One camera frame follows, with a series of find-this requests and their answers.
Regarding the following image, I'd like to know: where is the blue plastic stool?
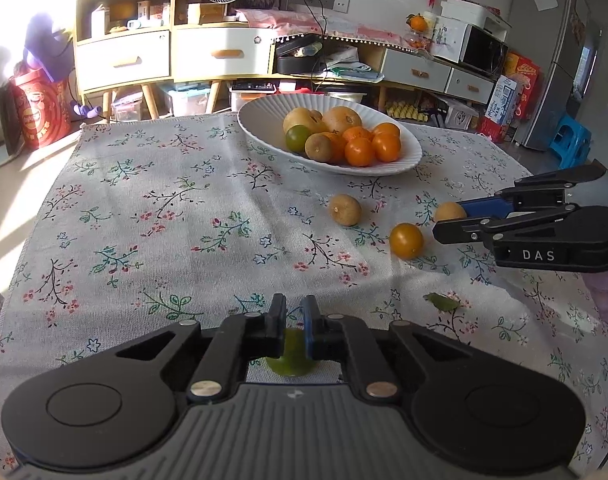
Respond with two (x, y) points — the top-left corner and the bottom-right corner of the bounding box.
(549, 112), (592, 171)

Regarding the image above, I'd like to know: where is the white ribbed plate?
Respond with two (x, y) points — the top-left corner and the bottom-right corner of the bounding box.
(237, 94), (423, 177)

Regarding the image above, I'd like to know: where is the grey refrigerator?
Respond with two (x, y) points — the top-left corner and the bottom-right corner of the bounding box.
(504, 0), (605, 153)

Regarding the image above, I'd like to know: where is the red gift bucket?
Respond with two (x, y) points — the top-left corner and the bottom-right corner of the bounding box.
(11, 67), (73, 150)

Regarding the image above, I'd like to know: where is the purple plush toy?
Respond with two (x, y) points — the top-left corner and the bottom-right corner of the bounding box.
(24, 12), (75, 83)

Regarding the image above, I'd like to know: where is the white plastic bin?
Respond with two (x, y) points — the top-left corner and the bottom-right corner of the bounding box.
(329, 91), (369, 106)

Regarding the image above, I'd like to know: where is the small brown kiwi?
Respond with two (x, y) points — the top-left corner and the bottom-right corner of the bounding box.
(330, 194), (362, 227)
(305, 132), (335, 163)
(434, 202), (468, 223)

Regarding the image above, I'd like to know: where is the pale yellow pear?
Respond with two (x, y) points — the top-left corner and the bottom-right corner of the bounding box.
(283, 107), (327, 136)

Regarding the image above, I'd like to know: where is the small wooden box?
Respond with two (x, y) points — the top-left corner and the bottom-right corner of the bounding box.
(188, 2), (228, 25)

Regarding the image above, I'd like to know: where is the large golden pear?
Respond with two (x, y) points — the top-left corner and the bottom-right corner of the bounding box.
(322, 106), (363, 133)

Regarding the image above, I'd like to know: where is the orange-red carton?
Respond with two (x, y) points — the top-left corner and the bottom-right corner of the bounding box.
(504, 52), (541, 121)

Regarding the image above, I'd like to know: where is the red cardboard box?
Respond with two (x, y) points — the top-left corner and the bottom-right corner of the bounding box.
(476, 115), (507, 143)

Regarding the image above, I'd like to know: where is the white drawer wooden handle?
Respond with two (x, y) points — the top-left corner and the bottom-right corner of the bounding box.
(175, 27), (275, 81)
(445, 67), (496, 106)
(381, 49), (452, 93)
(76, 32), (172, 92)

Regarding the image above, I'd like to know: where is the low wooden sideboard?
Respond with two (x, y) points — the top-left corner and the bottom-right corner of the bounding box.
(174, 10), (510, 116)

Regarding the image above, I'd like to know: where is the black storage box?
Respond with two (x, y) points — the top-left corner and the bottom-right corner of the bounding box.
(275, 34), (329, 75)

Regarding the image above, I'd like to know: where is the green tomato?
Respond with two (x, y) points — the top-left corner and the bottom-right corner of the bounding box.
(285, 125), (313, 154)

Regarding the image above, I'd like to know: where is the white foam box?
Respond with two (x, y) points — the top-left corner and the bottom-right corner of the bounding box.
(440, 0), (510, 28)

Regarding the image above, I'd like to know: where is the clear plastic box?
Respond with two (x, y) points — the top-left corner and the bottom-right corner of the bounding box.
(111, 90), (144, 122)

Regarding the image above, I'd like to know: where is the pink fringed cloth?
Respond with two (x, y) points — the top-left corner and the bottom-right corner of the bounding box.
(246, 7), (435, 51)

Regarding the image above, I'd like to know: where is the clear bin black lid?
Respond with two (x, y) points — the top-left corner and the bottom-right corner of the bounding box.
(230, 80), (277, 111)

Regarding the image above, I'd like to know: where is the tall wooden shelf cabinet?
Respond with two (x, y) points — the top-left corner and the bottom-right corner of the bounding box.
(75, 0), (177, 121)

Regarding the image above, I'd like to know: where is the mandarin with twig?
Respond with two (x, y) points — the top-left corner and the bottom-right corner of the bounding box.
(324, 131), (348, 163)

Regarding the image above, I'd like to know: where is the amber tomato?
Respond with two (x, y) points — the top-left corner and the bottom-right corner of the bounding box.
(389, 223), (425, 260)

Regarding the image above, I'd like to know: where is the yellow-green tomato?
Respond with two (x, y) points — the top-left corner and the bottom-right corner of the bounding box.
(266, 330), (315, 377)

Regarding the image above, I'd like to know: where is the clear storage bin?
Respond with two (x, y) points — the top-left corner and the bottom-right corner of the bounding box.
(166, 87), (212, 118)

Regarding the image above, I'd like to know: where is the pile of papers and bags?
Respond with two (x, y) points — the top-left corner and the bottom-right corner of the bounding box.
(324, 45), (385, 83)

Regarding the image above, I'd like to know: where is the yellow egg tray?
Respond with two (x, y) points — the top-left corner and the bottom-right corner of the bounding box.
(384, 100), (429, 122)

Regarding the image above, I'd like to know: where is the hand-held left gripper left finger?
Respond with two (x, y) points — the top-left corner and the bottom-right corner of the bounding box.
(111, 294), (288, 397)

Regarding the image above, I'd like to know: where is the white carton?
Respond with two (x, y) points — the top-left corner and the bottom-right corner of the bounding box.
(90, 5), (109, 38)

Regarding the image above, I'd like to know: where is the small purple toy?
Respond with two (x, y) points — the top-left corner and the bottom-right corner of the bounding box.
(71, 100), (103, 122)

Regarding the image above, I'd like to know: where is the floral tablecloth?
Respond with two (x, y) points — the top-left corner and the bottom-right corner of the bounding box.
(0, 110), (608, 476)

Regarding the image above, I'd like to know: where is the green leaf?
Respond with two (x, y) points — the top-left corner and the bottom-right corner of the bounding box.
(423, 292), (460, 312)

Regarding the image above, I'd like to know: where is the white and blue box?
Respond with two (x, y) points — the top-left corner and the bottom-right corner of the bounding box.
(486, 75), (520, 126)

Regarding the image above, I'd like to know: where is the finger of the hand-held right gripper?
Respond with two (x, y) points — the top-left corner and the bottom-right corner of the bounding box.
(432, 203), (582, 246)
(456, 160), (608, 218)

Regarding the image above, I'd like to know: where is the orange fruit ornament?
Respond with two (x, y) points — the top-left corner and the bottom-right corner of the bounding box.
(406, 12), (432, 51)

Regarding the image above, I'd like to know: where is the white printed cloth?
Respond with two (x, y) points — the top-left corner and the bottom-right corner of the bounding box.
(430, 14), (467, 63)

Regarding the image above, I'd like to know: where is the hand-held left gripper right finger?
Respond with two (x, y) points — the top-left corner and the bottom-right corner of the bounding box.
(302, 295), (477, 397)

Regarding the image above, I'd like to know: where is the black microwave oven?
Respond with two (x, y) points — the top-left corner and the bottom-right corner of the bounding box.
(459, 25), (510, 78)

